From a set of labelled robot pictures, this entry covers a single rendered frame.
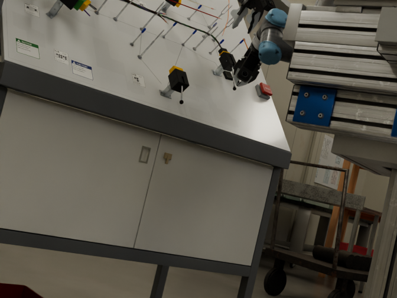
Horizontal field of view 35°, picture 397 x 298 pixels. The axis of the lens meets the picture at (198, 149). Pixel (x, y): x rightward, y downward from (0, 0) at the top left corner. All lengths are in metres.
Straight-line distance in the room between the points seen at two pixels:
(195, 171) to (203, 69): 0.42
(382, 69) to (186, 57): 1.15
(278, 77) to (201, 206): 6.16
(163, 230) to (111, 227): 0.21
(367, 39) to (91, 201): 1.03
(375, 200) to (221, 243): 9.72
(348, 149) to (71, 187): 0.89
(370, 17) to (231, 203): 1.13
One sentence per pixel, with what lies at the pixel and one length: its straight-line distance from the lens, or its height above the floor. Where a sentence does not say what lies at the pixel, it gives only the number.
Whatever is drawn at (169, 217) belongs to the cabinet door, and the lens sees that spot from 2.21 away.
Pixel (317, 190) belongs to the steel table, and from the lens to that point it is 6.28.
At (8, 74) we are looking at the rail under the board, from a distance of 1.85.
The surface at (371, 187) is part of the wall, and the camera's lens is 12.05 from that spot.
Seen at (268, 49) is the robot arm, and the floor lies 1.13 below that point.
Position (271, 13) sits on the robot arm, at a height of 1.26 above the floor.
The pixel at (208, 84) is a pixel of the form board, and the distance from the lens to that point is 2.39.
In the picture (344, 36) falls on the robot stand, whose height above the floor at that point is 1.04.
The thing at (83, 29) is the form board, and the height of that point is 1.06.
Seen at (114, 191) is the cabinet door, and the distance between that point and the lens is 2.07.
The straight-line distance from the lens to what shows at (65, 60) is 1.99.
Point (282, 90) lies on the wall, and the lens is 8.50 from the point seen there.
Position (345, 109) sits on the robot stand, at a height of 0.89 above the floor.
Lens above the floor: 0.65
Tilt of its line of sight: 3 degrees up
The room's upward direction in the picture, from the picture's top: 13 degrees clockwise
